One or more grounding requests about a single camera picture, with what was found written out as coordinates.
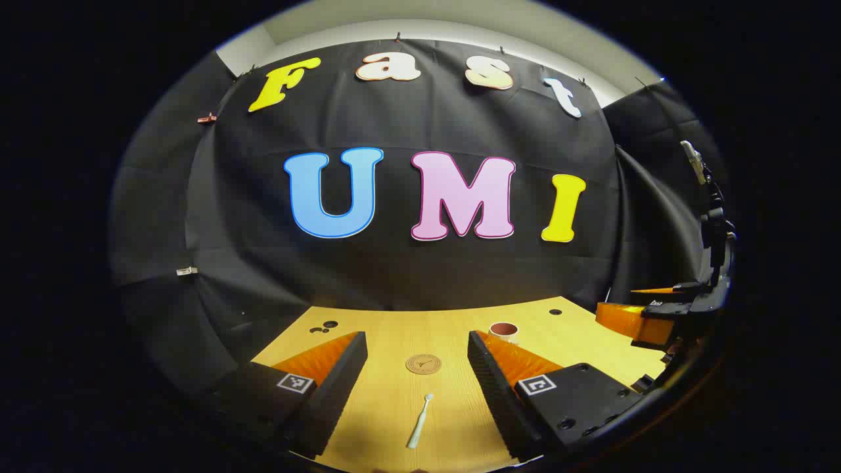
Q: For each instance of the white toothbrush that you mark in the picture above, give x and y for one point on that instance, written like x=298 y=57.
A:
x=419 y=424

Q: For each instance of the white cloth clip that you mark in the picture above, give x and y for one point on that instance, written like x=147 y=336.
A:
x=186 y=270

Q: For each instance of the round cork coaster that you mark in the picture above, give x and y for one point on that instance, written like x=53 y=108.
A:
x=423 y=364

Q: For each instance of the black backdrop cloth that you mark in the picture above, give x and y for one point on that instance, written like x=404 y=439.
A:
x=407 y=263

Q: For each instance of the beige cup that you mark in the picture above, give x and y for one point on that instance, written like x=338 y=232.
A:
x=504 y=331

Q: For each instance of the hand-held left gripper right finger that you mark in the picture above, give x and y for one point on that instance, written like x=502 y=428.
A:
x=493 y=394

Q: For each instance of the orange cloth clip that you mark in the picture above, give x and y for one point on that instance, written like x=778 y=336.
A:
x=207 y=119

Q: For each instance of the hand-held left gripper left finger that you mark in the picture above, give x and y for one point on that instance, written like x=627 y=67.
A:
x=335 y=387

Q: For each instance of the wooden desktop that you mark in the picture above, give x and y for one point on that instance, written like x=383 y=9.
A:
x=394 y=407

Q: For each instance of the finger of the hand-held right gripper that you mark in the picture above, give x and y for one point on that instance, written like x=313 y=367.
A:
x=677 y=289
x=631 y=322

